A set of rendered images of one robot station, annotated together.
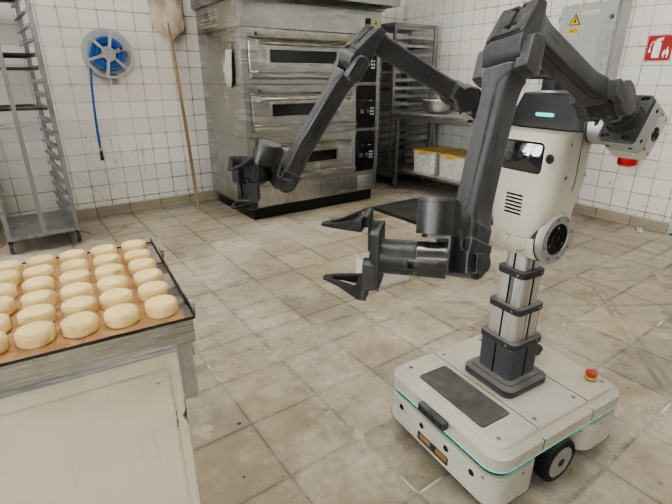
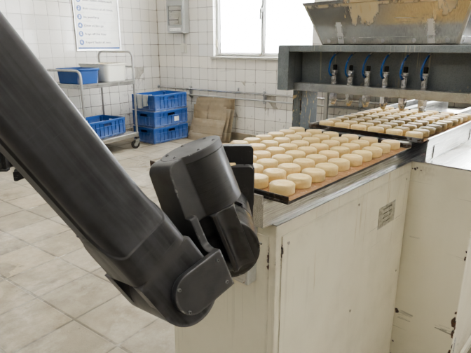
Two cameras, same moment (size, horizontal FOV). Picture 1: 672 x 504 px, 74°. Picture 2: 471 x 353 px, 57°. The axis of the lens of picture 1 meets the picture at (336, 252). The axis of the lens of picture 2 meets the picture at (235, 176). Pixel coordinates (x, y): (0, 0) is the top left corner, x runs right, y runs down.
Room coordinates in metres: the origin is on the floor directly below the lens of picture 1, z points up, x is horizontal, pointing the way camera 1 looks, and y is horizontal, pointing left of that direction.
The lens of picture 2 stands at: (1.65, 0.10, 1.18)
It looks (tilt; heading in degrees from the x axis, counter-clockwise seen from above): 17 degrees down; 162
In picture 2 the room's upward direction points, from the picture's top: straight up
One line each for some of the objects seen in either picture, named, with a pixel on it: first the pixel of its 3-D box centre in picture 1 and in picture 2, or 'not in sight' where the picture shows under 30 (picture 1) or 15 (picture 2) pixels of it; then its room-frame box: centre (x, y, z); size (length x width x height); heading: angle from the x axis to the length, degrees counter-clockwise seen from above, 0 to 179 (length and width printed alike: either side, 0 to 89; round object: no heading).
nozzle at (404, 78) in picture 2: not in sight; (402, 82); (0.50, 1.03, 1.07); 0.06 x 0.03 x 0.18; 120
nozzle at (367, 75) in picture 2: not in sight; (365, 80); (0.39, 0.97, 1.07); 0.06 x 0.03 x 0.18; 120
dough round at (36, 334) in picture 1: (35, 334); not in sight; (0.56, 0.43, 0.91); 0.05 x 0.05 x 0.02
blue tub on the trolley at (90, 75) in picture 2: not in sight; (78, 75); (-3.39, 0.00, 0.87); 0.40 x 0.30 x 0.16; 39
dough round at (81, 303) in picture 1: (79, 307); not in sight; (0.64, 0.41, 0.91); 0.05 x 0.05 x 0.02
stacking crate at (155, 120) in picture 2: not in sight; (160, 116); (-4.04, 0.94, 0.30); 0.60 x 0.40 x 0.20; 126
